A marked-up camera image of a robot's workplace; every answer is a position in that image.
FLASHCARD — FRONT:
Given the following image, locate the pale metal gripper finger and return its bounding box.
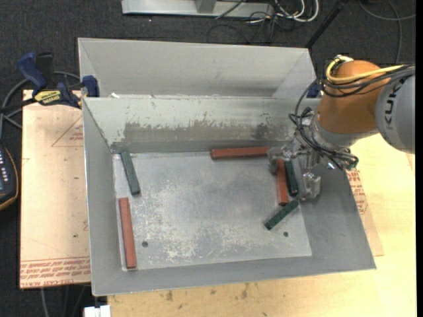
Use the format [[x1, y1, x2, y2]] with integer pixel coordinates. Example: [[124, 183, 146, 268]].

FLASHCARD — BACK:
[[300, 172, 323, 202], [267, 146, 287, 175]]

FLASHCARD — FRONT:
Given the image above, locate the dark green flat block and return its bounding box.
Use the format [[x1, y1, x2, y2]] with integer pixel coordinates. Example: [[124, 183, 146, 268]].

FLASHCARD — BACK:
[[263, 199, 301, 231], [284, 160, 299, 197], [120, 150, 142, 197]]

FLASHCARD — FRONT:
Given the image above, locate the red-brown flat block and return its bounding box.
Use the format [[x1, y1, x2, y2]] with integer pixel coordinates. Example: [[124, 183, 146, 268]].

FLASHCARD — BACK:
[[275, 159, 289, 207], [210, 145, 271, 161], [118, 197, 138, 271]]

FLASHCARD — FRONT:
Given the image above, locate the grey metal bin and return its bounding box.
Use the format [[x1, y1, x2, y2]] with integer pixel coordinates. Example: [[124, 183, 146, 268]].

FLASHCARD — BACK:
[[77, 37, 377, 297]]

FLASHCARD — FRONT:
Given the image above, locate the brown cardboard board red print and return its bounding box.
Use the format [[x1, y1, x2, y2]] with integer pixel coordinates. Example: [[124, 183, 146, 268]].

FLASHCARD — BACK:
[[19, 89, 385, 291]]

